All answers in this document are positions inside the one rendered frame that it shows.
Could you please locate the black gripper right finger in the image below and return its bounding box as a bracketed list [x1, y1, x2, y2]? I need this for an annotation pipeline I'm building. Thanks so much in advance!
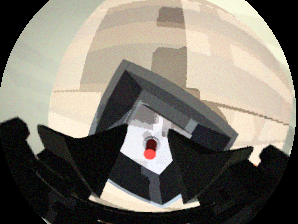
[168, 128, 254, 205]

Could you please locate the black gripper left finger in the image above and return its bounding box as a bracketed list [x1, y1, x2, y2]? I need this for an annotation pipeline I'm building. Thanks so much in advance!
[36, 123, 128, 198]

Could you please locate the dark red peg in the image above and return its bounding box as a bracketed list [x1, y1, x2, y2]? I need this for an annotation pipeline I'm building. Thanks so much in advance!
[144, 139, 157, 160]

